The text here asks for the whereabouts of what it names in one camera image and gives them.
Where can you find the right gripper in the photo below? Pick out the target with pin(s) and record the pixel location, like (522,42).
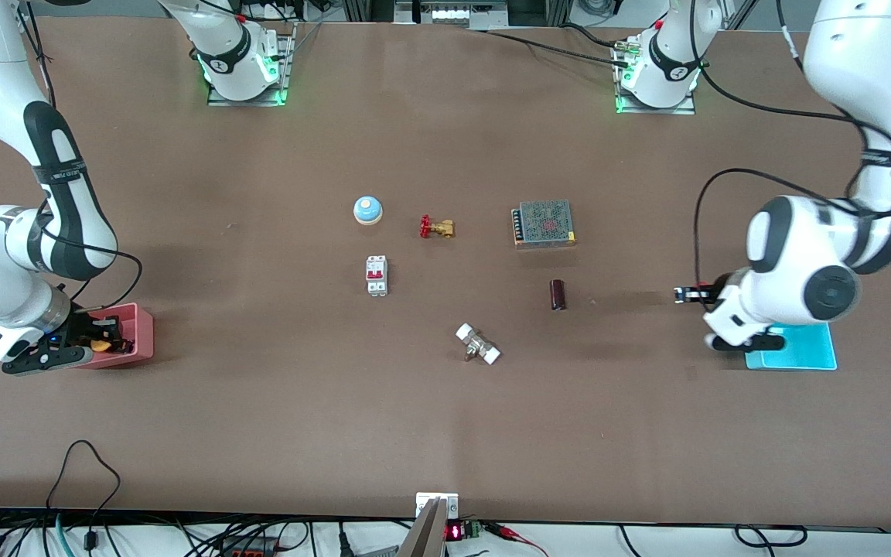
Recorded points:
(79,326)

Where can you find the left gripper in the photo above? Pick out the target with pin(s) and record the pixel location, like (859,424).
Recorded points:
(712,293)

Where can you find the yellow push button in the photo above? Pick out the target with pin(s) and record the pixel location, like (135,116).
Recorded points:
(100,345)

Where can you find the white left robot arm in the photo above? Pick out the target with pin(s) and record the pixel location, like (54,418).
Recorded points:
(863,62)

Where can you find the pink plastic bin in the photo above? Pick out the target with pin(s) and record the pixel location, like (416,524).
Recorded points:
(142,340)

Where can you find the cyan plastic bin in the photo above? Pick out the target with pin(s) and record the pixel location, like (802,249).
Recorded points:
(809,352)

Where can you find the dark red capacitor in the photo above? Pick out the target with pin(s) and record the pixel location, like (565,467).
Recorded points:
(558,295)

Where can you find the metal mesh power supply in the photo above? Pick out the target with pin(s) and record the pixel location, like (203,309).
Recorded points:
(544,223)

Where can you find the silver fitting white caps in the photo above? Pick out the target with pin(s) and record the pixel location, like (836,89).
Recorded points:
(478,344)

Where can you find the black power strip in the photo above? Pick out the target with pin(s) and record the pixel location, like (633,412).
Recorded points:
(260,551)

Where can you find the white circuit breaker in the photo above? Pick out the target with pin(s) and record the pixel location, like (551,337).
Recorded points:
(377,275)

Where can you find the blue service bell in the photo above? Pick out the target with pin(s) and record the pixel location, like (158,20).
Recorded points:
(368,209)

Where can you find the red alligator clip lead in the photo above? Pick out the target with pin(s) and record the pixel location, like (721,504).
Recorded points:
(513,532)

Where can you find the red digit display module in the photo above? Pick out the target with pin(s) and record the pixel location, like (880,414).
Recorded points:
(457,531)

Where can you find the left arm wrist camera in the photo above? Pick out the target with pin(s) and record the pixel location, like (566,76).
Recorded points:
(755,342)

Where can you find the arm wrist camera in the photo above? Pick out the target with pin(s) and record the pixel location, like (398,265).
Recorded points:
(43,361)
(755,342)

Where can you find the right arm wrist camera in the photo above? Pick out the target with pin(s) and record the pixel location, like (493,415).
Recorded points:
(43,361)

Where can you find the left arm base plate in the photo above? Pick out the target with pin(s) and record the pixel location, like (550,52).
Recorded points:
(685,110)

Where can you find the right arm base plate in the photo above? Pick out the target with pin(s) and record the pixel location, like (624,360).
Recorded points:
(287,70)

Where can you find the grey camera mount pole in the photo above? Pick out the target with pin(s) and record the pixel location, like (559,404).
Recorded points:
(426,534)

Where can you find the metal equipment rack frame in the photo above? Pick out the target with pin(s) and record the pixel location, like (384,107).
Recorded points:
(449,14)

